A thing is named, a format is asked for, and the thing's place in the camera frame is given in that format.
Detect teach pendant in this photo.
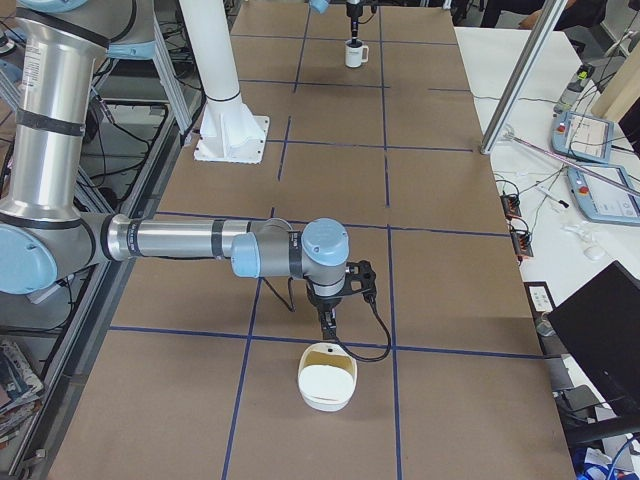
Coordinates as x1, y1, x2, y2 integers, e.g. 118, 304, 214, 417
567, 167, 639, 226
551, 111, 614, 164

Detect orange circuit board far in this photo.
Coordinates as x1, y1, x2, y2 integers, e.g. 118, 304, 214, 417
500, 193, 521, 219

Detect stack of books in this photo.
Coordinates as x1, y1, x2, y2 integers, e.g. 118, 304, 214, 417
1, 337, 44, 448

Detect near teach pendant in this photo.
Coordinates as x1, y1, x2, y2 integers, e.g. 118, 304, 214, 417
567, 167, 639, 226

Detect far teach pendant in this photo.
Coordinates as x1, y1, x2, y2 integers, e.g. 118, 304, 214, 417
551, 111, 614, 164

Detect metal grabber stick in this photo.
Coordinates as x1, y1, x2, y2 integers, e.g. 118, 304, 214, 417
501, 130, 639, 197

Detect orange circuit board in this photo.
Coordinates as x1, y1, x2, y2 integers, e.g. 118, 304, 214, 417
500, 193, 521, 219
509, 227, 534, 261

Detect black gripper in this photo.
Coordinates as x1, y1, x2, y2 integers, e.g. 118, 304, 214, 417
346, 3, 361, 31
306, 279, 341, 341

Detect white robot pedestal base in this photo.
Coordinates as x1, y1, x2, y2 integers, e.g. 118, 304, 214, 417
180, 0, 270, 164

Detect aluminium frame post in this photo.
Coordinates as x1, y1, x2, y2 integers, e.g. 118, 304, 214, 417
480, 1, 574, 155

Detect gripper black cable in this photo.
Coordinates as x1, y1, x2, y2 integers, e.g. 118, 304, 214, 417
333, 294, 392, 363

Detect white ribbed HOME mug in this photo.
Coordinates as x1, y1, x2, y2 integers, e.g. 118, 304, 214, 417
344, 39, 369, 69

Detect orange circuit board near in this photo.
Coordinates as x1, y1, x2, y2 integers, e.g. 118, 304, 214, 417
509, 227, 534, 261

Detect white bowl container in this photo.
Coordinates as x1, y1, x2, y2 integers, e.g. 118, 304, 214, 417
297, 342, 358, 412

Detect black monitor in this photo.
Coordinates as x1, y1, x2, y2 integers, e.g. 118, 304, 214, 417
549, 261, 639, 416

